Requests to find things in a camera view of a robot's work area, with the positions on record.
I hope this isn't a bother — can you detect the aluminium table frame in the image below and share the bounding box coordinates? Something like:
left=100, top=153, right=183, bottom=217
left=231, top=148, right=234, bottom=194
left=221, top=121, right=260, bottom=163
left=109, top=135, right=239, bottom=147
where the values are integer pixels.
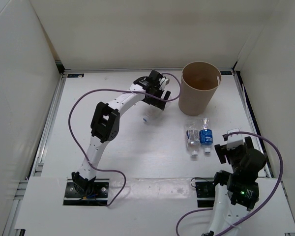
left=2, top=59, right=295, bottom=236

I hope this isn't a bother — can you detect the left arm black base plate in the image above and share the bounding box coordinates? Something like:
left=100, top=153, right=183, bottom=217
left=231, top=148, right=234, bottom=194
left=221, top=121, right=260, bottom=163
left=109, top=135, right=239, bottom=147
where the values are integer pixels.
left=63, top=178, right=110, bottom=206

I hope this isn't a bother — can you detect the clear bottle white orange label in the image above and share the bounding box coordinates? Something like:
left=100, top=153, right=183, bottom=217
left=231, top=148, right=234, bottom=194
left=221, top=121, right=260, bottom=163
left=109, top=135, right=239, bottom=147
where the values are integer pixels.
left=185, top=119, right=201, bottom=158

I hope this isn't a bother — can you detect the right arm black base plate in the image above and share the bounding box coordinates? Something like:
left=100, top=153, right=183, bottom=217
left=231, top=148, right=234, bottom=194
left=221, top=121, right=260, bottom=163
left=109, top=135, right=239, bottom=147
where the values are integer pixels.
left=190, top=177, right=215, bottom=208

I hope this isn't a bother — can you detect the clear plastic bottle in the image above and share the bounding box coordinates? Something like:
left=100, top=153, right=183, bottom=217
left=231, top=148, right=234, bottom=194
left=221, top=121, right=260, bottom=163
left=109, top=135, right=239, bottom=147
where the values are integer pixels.
left=142, top=102, right=172, bottom=125

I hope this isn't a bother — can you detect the brown cardboard bin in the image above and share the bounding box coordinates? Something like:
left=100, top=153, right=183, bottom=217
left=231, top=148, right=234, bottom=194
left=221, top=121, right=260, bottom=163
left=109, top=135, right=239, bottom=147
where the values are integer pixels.
left=178, top=61, right=222, bottom=116

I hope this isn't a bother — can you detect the white front board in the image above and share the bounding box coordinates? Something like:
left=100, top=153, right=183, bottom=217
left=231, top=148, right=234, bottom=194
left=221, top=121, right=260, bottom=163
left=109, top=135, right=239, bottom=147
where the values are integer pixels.
left=13, top=176, right=295, bottom=233

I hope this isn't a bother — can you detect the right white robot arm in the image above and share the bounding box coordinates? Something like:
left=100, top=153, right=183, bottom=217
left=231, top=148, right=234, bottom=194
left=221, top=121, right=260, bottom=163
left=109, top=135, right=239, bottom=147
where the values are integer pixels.
left=204, top=134, right=266, bottom=236

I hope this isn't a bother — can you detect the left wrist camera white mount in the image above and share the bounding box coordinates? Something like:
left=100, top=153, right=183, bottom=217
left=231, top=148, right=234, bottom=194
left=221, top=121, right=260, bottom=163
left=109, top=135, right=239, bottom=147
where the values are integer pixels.
left=159, top=77, right=170, bottom=90

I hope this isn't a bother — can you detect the blue label Pocari Sweat bottle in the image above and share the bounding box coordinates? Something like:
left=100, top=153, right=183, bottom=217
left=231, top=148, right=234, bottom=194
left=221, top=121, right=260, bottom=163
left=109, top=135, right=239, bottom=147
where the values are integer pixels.
left=199, top=118, right=213, bottom=155

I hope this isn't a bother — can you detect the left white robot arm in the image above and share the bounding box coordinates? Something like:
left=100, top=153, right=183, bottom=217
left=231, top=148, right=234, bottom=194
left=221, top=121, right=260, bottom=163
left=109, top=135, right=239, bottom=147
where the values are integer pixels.
left=71, top=70, right=171, bottom=197

